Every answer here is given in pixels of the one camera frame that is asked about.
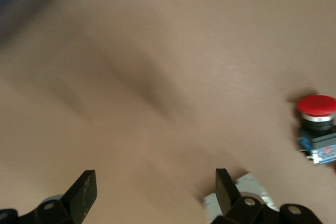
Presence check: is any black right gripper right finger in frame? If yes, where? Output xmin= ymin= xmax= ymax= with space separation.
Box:
xmin=208 ymin=167 xmax=324 ymax=224

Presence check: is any white circuit breaker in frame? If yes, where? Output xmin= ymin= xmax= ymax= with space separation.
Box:
xmin=203 ymin=172 xmax=274 ymax=221

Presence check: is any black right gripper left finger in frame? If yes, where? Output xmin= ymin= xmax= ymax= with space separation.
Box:
xmin=0 ymin=169 xmax=98 ymax=224

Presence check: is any red mushroom push button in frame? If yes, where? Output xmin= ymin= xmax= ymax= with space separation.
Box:
xmin=296 ymin=94 xmax=336 ymax=167

